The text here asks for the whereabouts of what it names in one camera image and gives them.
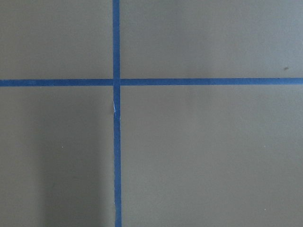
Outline horizontal blue tape strip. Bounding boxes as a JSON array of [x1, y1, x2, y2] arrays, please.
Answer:
[[0, 78, 303, 87]]

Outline vertical blue tape strip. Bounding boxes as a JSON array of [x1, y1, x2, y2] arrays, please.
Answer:
[[112, 0, 122, 227]]

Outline brown paper table cover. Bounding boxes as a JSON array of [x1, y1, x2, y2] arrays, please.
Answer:
[[0, 0, 303, 227]]

